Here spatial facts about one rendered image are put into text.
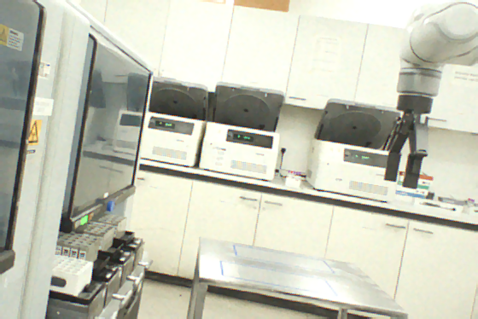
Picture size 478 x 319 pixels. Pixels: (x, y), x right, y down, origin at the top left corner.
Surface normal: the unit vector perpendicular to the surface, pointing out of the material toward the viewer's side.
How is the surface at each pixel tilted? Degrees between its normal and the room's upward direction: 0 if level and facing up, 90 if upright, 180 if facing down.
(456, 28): 85
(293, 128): 90
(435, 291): 90
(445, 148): 90
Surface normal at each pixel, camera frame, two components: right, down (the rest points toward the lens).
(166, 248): -0.13, 0.03
